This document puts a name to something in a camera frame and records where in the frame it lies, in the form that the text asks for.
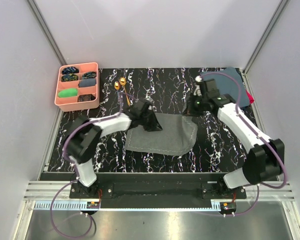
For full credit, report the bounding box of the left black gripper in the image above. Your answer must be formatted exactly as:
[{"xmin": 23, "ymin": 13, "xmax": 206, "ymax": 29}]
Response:
[{"xmin": 139, "ymin": 108, "xmax": 162, "ymax": 132}]

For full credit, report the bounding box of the grey stitched cloth napkin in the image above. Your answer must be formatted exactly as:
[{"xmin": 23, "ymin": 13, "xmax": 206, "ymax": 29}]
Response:
[{"xmin": 124, "ymin": 113, "xmax": 198, "ymax": 156}]

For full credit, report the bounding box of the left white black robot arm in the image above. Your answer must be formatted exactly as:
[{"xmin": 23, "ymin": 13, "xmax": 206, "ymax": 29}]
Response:
[{"xmin": 62, "ymin": 99, "xmax": 163, "ymax": 198}]

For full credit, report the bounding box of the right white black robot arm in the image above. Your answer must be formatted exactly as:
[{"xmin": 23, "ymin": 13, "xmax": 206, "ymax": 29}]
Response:
[{"xmin": 183, "ymin": 76, "xmax": 288, "ymax": 199}]

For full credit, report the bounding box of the blue grey folded cloth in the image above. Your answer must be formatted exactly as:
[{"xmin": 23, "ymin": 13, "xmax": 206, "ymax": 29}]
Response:
[{"xmin": 200, "ymin": 67, "xmax": 250, "ymax": 108}]

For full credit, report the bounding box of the magenta folded cloth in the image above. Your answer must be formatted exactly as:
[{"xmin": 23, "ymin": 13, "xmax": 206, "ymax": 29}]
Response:
[{"xmin": 246, "ymin": 91, "xmax": 255, "ymax": 105}]

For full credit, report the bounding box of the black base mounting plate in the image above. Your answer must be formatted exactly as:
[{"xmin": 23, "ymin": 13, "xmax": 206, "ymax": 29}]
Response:
[{"xmin": 69, "ymin": 172, "xmax": 247, "ymax": 206}]

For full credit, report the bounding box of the brown patterned roll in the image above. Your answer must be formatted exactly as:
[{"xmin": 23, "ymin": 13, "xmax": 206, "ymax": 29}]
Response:
[{"xmin": 77, "ymin": 94, "xmax": 96, "ymax": 102}]

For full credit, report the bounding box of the teal patterned roll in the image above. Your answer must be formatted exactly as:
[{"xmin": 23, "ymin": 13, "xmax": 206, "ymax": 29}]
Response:
[{"xmin": 82, "ymin": 71, "xmax": 97, "ymax": 79}]

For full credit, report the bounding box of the grey rolled cloth in tray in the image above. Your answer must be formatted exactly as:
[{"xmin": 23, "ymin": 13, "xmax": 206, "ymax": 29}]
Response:
[{"xmin": 78, "ymin": 78, "xmax": 97, "ymax": 88}]

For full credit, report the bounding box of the pink compartment organizer tray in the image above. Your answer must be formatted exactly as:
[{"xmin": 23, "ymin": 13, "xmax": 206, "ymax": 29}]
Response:
[{"xmin": 54, "ymin": 62, "xmax": 100, "ymax": 112}]

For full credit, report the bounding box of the green rolled cloth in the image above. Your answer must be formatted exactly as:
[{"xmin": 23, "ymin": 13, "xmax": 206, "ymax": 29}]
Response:
[{"xmin": 57, "ymin": 88, "xmax": 78, "ymax": 98}]

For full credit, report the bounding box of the yellow blue patterned roll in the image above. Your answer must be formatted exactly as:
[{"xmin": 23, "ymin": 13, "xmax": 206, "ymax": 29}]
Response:
[{"xmin": 61, "ymin": 73, "xmax": 79, "ymax": 82}]

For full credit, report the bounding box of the blue patterned roll top left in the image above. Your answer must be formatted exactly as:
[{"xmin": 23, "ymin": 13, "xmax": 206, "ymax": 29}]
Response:
[{"xmin": 61, "ymin": 66, "xmax": 80, "ymax": 75}]

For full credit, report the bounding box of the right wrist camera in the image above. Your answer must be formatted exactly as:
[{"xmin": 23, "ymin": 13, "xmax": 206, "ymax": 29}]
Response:
[{"xmin": 193, "ymin": 75, "xmax": 204, "ymax": 97}]

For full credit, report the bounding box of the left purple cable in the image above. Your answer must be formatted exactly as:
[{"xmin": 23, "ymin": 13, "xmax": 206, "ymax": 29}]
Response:
[{"xmin": 49, "ymin": 91, "xmax": 141, "ymax": 238}]

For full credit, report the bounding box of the purple cable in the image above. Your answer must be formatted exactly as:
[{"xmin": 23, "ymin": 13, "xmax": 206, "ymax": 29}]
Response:
[
  {"xmin": 49, "ymin": 91, "xmax": 141, "ymax": 238},
  {"xmin": 197, "ymin": 71, "xmax": 289, "ymax": 217}
]

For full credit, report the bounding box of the gold spoon teal handle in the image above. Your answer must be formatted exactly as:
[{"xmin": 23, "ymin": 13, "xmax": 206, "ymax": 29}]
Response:
[{"xmin": 114, "ymin": 81, "xmax": 122, "ymax": 107}]

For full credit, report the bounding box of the white slotted cable duct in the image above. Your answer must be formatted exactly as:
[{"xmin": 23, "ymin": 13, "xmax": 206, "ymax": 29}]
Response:
[{"xmin": 34, "ymin": 200, "xmax": 221, "ymax": 212}]

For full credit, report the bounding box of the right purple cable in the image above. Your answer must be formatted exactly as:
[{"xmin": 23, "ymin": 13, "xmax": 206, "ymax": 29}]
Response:
[{"xmin": 197, "ymin": 71, "xmax": 289, "ymax": 217}]

